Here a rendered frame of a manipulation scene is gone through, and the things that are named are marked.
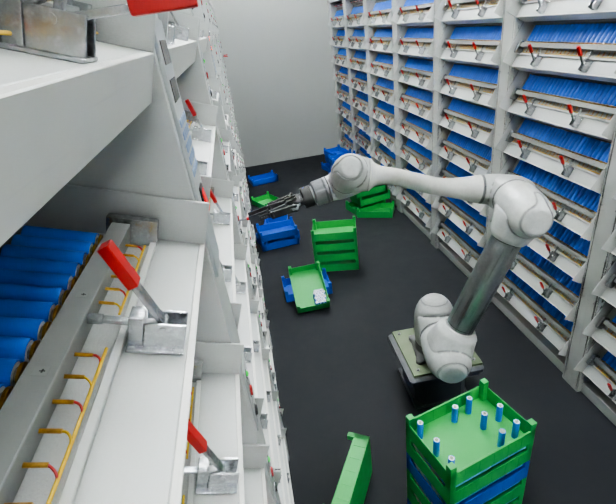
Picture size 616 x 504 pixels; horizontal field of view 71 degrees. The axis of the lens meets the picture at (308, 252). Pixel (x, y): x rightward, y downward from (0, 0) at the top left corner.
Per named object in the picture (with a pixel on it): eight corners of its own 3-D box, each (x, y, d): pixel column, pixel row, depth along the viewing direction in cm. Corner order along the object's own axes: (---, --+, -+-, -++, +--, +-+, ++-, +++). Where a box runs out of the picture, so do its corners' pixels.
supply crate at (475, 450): (482, 395, 140) (484, 377, 137) (534, 442, 124) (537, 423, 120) (405, 433, 131) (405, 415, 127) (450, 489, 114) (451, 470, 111)
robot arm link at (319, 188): (328, 196, 157) (313, 202, 157) (321, 173, 152) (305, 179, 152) (334, 205, 149) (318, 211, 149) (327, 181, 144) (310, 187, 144)
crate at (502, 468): (480, 412, 144) (482, 395, 140) (530, 459, 127) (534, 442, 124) (405, 450, 135) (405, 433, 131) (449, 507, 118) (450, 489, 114)
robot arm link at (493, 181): (479, 166, 151) (492, 178, 140) (531, 168, 151) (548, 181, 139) (471, 200, 158) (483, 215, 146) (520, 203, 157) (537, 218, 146)
